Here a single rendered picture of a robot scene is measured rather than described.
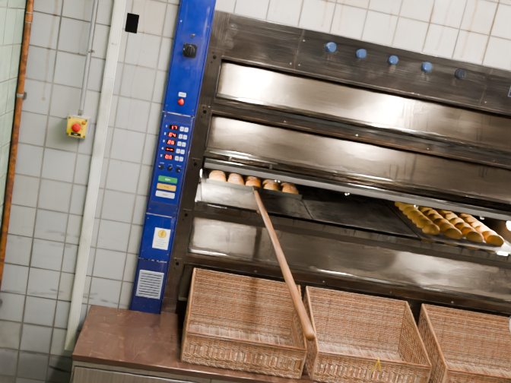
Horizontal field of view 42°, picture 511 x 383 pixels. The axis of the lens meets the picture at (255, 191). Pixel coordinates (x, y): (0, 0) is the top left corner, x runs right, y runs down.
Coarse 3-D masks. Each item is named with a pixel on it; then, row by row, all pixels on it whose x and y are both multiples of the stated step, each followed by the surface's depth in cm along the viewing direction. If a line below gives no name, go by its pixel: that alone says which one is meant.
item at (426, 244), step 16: (208, 208) 328; (224, 208) 328; (240, 208) 332; (288, 224) 333; (304, 224) 334; (320, 224) 334; (336, 224) 339; (384, 240) 339; (400, 240) 340; (416, 240) 341; (432, 240) 346; (480, 256) 346; (496, 256) 346
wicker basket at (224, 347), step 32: (192, 288) 317; (224, 288) 333; (256, 288) 335; (192, 320) 331; (224, 320) 333; (288, 320) 336; (192, 352) 292; (224, 352) 293; (256, 352) 294; (288, 352) 295
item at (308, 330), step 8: (256, 192) 359; (256, 200) 349; (264, 208) 330; (264, 216) 318; (272, 232) 294; (272, 240) 284; (280, 248) 273; (280, 256) 264; (280, 264) 258; (288, 272) 248; (288, 280) 240; (288, 288) 236; (296, 288) 234; (296, 296) 226; (296, 304) 221; (304, 312) 214; (304, 320) 209; (304, 328) 205; (312, 328) 204; (312, 336) 200
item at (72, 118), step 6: (72, 114) 308; (72, 120) 305; (78, 120) 305; (84, 120) 305; (90, 120) 311; (66, 126) 305; (84, 126) 306; (66, 132) 306; (72, 132) 306; (78, 132) 306; (84, 132) 306; (84, 138) 307
